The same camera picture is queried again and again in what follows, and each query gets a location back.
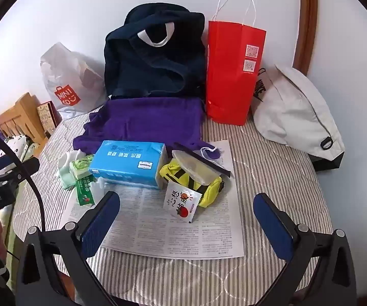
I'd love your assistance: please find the black strip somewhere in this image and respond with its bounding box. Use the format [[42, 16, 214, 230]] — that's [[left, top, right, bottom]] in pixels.
[[174, 142, 232, 178]]

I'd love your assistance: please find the striped bed sheet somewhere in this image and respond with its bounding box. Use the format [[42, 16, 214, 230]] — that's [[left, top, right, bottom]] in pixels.
[[11, 107, 335, 306]]

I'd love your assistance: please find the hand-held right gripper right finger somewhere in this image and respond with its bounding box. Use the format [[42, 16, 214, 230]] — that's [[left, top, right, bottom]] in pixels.
[[253, 193, 358, 306]]

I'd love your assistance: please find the blue tissue pack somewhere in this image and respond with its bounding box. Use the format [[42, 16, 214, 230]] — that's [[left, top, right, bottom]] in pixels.
[[89, 140, 166, 188]]

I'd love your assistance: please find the green sachet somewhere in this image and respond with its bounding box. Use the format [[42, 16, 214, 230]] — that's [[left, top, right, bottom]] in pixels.
[[76, 175, 94, 206]]

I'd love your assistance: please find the purple towel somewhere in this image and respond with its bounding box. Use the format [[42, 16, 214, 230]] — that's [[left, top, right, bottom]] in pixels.
[[73, 97, 219, 160]]

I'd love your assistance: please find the white plastic shopping bag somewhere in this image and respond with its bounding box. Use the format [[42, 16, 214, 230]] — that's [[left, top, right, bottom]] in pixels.
[[40, 42, 108, 120]]

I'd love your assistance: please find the polka dot cloth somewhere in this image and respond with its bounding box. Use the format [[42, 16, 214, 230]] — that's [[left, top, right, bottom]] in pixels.
[[3, 134, 42, 163]]

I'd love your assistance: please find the navy fabric bag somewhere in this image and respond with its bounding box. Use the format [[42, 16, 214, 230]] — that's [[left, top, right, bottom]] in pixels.
[[104, 4, 207, 100]]

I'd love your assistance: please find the red paper bag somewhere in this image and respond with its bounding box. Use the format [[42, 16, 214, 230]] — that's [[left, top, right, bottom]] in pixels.
[[206, 0, 267, 126]]

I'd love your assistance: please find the white sponge block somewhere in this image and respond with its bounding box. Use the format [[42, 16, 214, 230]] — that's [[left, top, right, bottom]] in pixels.
[[172, 149, 220, 185]]

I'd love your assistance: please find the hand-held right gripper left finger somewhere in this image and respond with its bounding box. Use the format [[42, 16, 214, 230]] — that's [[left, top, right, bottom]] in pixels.
[[15, 191, 122, 306]]

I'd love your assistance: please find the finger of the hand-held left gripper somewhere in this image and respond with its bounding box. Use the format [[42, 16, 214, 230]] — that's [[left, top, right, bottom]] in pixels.
[[0, 157, 41, 182]]

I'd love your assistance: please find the newspaper sheet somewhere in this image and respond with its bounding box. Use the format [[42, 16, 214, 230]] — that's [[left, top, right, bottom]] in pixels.
[[59, 139, 245, 259]]

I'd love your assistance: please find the green wet wipes pack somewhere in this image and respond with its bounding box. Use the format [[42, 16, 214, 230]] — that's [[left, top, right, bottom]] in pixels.
[[69, 155, 95, 181]]

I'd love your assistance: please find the white snack sachet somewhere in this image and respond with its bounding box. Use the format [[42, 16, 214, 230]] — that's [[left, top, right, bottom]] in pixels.
[[164, 180, 202, 223]]

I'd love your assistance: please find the black box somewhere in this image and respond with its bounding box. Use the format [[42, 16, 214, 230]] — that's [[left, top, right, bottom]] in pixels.
[[308, 151, 345, 173]]

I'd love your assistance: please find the patterned box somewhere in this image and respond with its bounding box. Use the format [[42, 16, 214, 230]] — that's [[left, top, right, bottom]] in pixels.
[[37, 101, 61, 134]]

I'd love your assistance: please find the wooden door frame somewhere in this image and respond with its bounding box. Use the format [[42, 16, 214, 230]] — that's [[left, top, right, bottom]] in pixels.
[[293, 0, 318, 75]]

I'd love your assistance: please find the white cloth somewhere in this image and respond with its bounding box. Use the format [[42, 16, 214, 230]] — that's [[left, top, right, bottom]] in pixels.
[[58, 149, 87, 189]]

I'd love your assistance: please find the yellow pouch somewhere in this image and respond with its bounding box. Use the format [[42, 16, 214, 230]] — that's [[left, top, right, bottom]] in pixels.
[[159, 161, 225, 208]]

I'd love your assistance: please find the white drawstring bag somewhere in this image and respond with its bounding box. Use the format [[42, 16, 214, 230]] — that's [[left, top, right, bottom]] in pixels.
[[251, 65, 346, 161]]

